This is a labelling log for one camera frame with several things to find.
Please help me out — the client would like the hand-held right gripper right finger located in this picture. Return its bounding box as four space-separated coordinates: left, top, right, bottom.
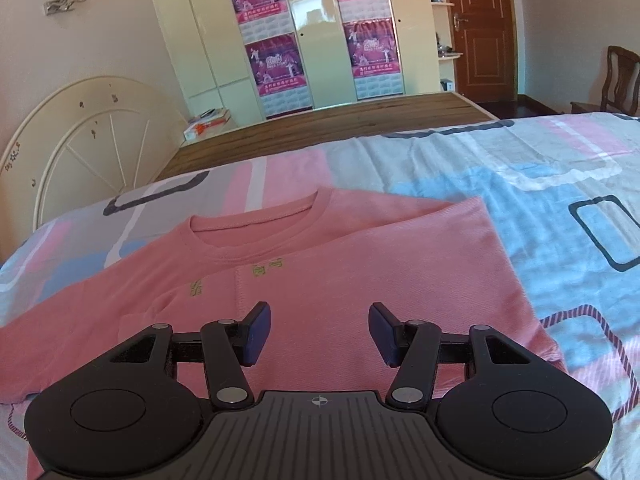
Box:
367 301 533 408

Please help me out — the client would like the white bed headboard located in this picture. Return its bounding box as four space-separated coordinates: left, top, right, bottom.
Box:
0 76 188 261

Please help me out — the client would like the patterned bed sheet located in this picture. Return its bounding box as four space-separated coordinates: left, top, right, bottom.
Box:
0 112 640 480

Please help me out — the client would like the cream wardrobe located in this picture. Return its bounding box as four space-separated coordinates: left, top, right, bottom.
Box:
145 0 457 123

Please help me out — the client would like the orange and white box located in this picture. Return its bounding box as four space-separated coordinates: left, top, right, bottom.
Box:
182 107 233 141

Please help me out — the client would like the pink shirt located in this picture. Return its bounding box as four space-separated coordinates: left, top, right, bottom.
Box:
0 186 568 406

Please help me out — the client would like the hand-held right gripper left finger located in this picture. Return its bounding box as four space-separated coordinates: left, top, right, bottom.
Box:
107 301 272 408

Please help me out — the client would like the brown bamboo bed mat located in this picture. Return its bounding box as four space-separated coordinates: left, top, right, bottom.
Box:
155 91 501 182

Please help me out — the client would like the brown wooden door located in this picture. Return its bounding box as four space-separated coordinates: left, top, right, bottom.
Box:
439 0 519 107

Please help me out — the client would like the brown wooden chair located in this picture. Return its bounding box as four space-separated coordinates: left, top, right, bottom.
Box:
571 45 640 117

